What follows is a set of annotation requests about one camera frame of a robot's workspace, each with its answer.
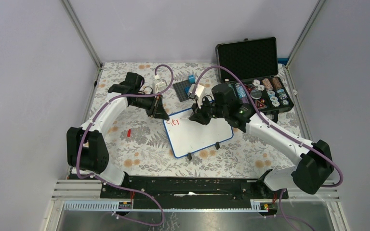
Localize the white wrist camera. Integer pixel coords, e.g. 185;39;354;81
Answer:
152;75;168;94
187;84;206;108

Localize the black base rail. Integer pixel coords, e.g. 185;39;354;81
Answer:
100;176;289;210

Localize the blue framed whiteboard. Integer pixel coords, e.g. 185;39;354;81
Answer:
162;108;234;158

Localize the black poker chip case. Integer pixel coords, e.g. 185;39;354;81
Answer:
215;37;294;122

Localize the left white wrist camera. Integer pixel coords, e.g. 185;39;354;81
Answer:
152;75;168;94

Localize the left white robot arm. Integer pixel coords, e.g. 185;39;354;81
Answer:
66;72;171;198

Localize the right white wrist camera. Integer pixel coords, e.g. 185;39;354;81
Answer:
187;84;206;108

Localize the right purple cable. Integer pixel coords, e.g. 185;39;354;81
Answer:
191;65;344;231

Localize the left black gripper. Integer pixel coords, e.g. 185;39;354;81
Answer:
131;90;170;120

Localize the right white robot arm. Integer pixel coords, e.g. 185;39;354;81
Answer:
189;84;334;198

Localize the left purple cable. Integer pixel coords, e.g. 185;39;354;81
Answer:
76;64;175;227

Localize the grey lego baseplate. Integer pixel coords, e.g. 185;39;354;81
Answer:
172;80;192;102

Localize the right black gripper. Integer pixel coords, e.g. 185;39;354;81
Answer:
189;95;228;125

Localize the blue lego brick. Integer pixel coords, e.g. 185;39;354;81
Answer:
188;75;196;84

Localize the blue corner bracket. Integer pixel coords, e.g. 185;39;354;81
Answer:
277;58;289;65

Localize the floral table mat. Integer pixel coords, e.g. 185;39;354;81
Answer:
90;63;293;178

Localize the purple cable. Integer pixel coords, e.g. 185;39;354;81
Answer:
191;65;344;231
76;64;175;227

